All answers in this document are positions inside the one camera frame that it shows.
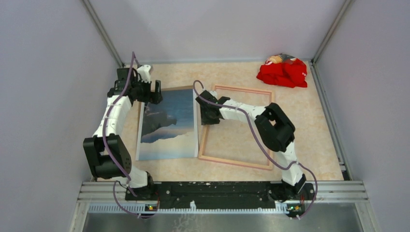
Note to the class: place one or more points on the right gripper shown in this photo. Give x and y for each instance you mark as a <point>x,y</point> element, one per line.
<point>205,121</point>

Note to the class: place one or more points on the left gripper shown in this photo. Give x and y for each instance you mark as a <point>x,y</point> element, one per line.
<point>154,97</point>

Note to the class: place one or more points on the landscape photo print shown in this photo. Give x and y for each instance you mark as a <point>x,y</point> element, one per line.
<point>164,136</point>

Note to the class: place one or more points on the pink wooden picture frame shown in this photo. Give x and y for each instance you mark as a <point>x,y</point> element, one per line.
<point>231,141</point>

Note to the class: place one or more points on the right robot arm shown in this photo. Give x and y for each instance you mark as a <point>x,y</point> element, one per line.
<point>271,128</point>

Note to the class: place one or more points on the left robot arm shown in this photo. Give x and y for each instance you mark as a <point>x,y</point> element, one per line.
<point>106,153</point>

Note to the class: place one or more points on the brown backing board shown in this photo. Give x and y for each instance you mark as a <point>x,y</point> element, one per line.
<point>176,101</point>

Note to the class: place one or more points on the red crumpled cloth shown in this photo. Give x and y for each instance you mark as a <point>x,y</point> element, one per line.
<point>283,70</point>

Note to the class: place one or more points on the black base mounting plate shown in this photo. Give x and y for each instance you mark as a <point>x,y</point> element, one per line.
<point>220,195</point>

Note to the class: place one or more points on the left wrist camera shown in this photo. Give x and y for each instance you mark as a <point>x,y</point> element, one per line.
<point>144,72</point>

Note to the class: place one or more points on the aluminium rail with cable duct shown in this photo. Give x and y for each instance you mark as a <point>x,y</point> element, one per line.
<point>337,206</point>

